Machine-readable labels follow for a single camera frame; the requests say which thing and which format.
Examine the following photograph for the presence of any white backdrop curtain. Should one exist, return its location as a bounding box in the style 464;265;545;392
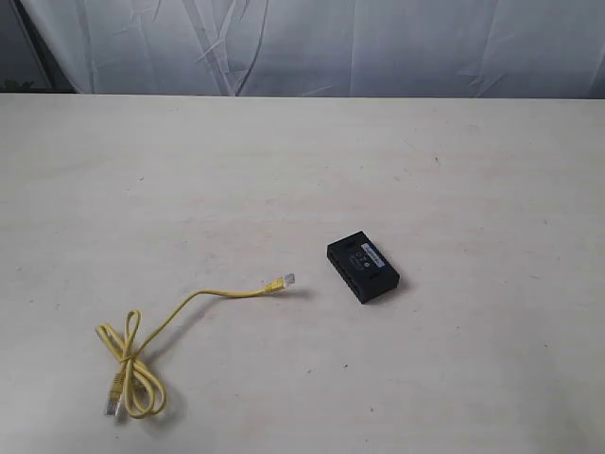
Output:
24;0;604;98

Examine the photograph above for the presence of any yellow ethernet cable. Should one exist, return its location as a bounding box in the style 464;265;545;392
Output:
95;271;297;420

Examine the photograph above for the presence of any black backdrop stand pole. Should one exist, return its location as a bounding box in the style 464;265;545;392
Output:
1;1;56;92

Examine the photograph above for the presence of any black network switch box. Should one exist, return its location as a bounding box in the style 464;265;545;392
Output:
326;231;400;305

